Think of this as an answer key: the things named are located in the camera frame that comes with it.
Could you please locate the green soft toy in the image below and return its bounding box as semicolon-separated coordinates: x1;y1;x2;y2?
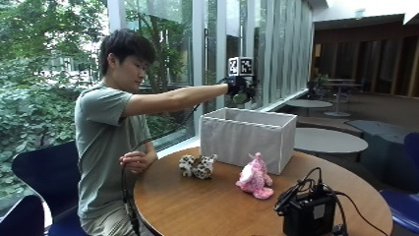
232;92;250;105

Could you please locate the the person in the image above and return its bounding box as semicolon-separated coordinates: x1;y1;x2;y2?
74;28;260;236

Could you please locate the white marker cube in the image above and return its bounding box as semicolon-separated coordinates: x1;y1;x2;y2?
227;56;256;78

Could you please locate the small grey round table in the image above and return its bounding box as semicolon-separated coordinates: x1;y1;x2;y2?
286;98;334;116

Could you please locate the white fabric storage box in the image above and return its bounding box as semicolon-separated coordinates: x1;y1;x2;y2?
200;107;298;176

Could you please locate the potted green plant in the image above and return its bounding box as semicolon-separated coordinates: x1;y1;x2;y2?
313;73;332;90

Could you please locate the spotted leopard soft toy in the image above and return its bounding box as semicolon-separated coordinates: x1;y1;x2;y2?
177;153;219;181

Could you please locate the dark blue chair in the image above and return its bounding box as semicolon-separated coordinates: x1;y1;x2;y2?
378;131;419;236
11;141;91;236
0;195;46;236

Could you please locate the large grey round table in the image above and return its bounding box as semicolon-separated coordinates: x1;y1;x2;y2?
293;127;370;155

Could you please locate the pink soft toy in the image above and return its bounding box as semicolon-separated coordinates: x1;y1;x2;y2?
234;151;277;201

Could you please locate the grey upholstered seat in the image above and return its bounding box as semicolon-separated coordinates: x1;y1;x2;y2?
346;119;419;193

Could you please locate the black electronics box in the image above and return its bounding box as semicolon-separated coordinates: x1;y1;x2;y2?
274;183;341;236

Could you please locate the black glove cable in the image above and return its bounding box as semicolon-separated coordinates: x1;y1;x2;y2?
121;103;204;236

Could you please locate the tall pedestal table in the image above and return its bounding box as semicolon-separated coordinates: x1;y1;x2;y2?
322;82;365;118

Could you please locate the thin black device cable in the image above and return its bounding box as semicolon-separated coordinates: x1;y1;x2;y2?
332;190;390;236

